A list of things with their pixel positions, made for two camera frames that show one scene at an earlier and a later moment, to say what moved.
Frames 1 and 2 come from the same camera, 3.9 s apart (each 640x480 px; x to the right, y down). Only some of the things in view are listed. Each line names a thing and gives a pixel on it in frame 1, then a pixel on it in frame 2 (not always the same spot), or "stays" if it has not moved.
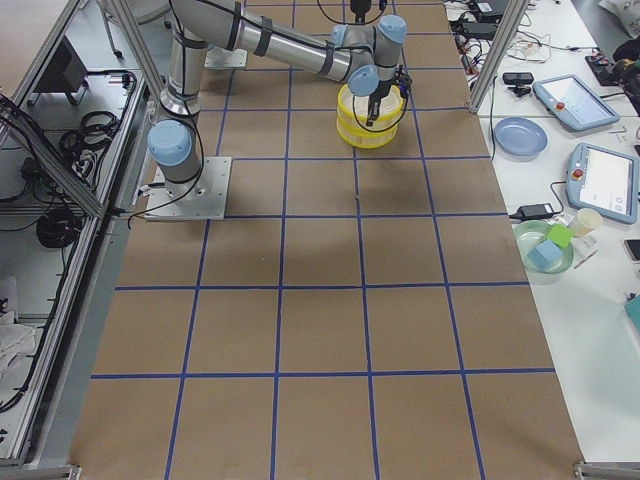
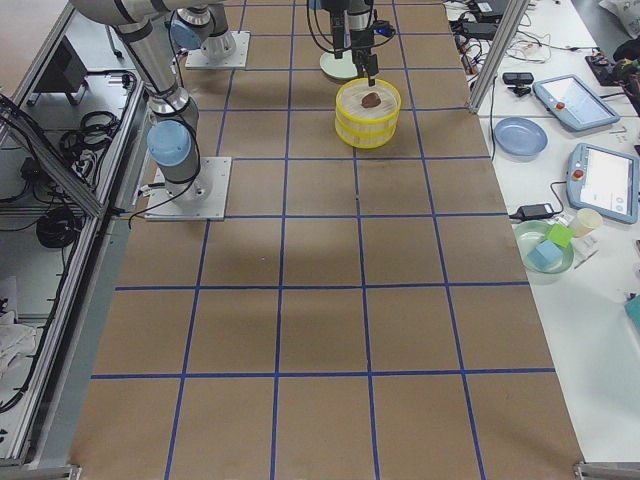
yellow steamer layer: (353, 110) stays
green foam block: (560, 235) stays
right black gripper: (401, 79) to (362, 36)
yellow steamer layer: (366, 139) stays
